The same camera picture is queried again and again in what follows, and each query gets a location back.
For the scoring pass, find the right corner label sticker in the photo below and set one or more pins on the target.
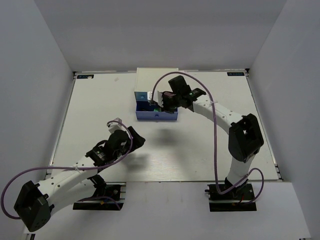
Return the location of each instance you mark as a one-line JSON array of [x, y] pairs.
[[235, 74]]

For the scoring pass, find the corner label sticker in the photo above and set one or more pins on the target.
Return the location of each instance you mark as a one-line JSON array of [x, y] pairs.
[[235, 74], [85, 76]]

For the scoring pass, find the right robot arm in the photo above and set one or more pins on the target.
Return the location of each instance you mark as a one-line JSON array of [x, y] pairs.
[[244, 133]]

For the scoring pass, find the small blue drawer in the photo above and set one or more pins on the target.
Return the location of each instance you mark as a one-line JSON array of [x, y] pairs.
[[141, 96]]

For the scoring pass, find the left corner label sticker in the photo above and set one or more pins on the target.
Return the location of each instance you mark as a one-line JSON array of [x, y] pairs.
[[85, 76]]

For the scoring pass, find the white drawer organizer box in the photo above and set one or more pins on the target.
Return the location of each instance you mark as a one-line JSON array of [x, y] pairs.
[[146, 77]]

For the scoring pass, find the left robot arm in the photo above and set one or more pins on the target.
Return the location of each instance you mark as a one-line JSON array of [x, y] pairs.
[[38, 202]]

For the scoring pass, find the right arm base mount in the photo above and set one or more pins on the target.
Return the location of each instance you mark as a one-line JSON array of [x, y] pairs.
[[233, 201]]

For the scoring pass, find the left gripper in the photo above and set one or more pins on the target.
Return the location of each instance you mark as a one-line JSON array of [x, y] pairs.
[[138, 141]]

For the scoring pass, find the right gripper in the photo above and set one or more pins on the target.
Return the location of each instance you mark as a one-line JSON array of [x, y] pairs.
[[164, 107]]

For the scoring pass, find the wide blue drawer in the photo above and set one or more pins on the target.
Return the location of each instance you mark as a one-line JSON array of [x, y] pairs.
[[152, 115]]

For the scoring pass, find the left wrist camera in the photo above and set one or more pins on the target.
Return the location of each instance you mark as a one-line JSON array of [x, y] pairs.
[[114, 125]]

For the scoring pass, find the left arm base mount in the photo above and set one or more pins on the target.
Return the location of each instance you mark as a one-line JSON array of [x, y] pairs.
[[110, 197]]

